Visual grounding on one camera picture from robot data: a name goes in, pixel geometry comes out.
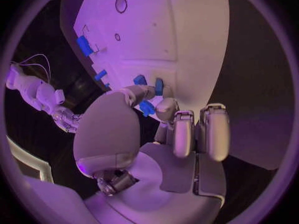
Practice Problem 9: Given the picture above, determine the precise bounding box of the white cable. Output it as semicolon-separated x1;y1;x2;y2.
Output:
21;54;52;83
19;63;50;80

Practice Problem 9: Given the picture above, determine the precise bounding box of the blue block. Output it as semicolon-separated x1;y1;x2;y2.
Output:
133;74;149;87
75;35;95;58

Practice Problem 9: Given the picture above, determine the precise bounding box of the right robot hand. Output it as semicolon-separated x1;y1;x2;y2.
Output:
52;106;83;134

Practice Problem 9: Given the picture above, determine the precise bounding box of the blue plug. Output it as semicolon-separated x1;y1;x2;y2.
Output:
138;100;156;117
153;78;164;97

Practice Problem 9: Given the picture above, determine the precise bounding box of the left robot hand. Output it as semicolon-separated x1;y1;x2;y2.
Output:
72;86;231;224

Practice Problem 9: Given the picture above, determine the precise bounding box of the white task board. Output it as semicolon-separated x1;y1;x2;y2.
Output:
59;0;231;125

